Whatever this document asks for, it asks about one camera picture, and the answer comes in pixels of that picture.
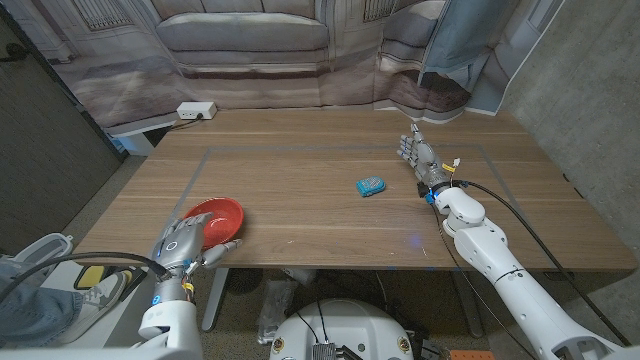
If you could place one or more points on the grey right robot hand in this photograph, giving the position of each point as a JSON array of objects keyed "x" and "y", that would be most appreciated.
[{"x": 427, "y": 157}]

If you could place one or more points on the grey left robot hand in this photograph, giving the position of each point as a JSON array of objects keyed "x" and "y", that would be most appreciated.
[{"x": 177, "y": 247}]

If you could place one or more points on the red plastic bowl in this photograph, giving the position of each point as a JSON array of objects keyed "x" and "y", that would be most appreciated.
[{"x": 227, "y": 220}]

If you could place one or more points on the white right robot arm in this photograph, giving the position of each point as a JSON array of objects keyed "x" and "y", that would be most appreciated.
[{"x": 505, "y": 260}]

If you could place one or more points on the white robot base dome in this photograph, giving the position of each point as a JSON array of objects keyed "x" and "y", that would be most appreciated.
[{"x": 345, "y": 325}]

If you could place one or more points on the blue phone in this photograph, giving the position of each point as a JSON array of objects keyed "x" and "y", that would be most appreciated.
[{"x": 371, "y": 186}]

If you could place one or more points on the right wrist tagged connector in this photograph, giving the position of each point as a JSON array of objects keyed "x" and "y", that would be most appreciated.
[{"x": 450, "y": 167}]

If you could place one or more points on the wrist tagged connector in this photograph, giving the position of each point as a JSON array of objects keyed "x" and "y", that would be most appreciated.
[
  {"x": 188, "y": 287},
  {"x": 450, "y": 167}
]

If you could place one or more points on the left wrist tagged connector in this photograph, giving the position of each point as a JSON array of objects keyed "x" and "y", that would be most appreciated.
[{"x": 188, "y": 287}]

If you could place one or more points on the white table leg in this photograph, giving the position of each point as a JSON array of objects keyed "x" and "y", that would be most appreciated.
[
  {"x": 215, "y": 300},
  {"x": 467, "y": 305}
]

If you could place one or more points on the black round floor object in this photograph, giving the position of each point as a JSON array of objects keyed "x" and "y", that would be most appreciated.
[{"x": 245, "y": 281}]

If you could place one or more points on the grey sneaker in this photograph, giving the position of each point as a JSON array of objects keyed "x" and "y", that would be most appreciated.
[{"x": 100, "y": 295}]

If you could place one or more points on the clear plastic bag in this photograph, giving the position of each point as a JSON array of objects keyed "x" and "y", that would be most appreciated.
[{"x": 277, "y": 305}]

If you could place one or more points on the white floor platform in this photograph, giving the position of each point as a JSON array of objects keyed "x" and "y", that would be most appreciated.
[{"x": 62, "y": 274}]

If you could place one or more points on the white power strip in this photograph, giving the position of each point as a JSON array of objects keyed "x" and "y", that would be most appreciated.
[{"x": 196, "y": 110}]

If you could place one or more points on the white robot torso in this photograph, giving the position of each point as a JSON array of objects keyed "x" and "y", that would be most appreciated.
[{"x": 75, "y": 355}]

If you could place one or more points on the dark grey partition panel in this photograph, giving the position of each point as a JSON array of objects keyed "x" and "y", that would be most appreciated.
[{"x": 45, "y": 165}]

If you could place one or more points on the person's leg in jeans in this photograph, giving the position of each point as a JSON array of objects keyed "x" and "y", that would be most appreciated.
[{"x": 25, "y": 312}]

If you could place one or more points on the printed living room backdrop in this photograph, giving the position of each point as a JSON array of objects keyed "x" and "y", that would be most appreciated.
[{"x": 250, "y": 75}]

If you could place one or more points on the orange box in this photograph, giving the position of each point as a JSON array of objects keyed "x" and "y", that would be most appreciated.
[{"x": 472, "y": 355}]

